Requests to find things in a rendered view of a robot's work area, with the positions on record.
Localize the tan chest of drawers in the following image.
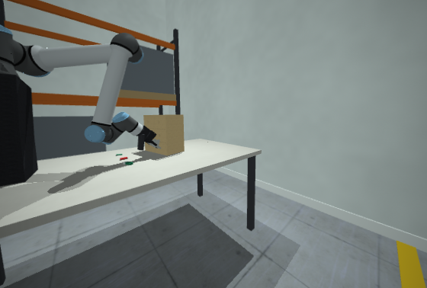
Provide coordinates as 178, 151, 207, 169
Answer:
143, 115, 185, 155

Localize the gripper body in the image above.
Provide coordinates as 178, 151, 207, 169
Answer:
136, 126, 157, 143

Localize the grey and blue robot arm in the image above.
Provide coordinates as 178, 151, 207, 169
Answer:
0, 25, 143, 145

